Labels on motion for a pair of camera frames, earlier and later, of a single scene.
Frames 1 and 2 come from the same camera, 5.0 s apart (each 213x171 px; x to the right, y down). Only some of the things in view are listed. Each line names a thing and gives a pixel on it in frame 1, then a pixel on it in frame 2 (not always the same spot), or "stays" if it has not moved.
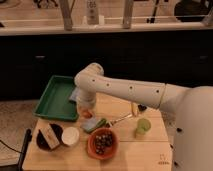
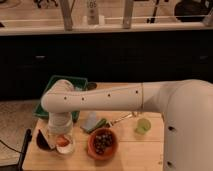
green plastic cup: x=143 y=125 stays
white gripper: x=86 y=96 to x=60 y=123
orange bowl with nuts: x=102 y=143 stays
